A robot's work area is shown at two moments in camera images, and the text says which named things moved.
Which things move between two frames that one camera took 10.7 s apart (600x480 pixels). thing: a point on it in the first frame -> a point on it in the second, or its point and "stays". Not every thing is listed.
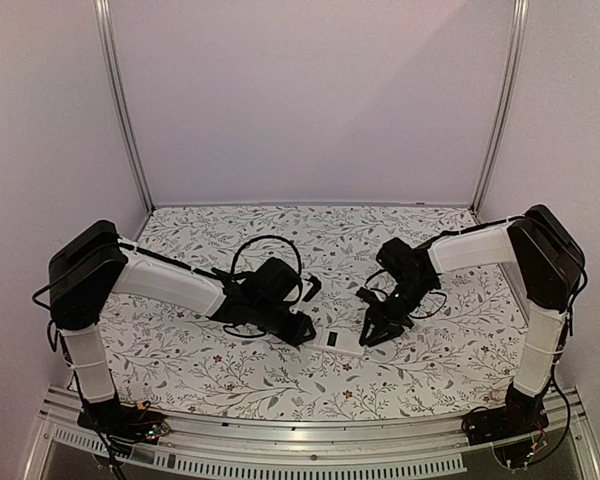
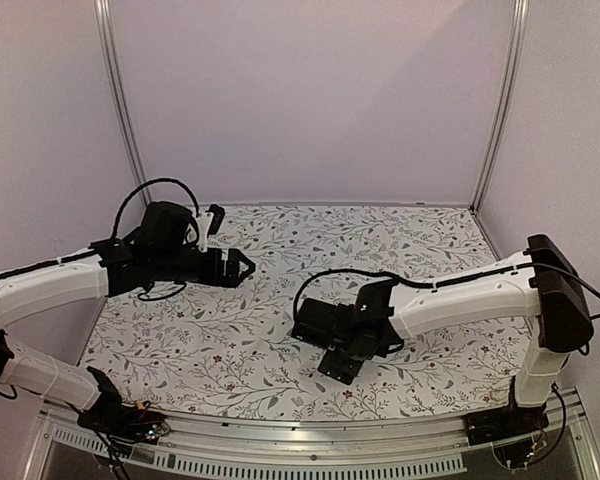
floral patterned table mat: x=166 y=361 stays
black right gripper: x=385 y=311 -> x=333 y=364
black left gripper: x=296 y=336 -> x=230 y=277
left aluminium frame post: x=103 y=21 stays
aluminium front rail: x=67 y=449 stays
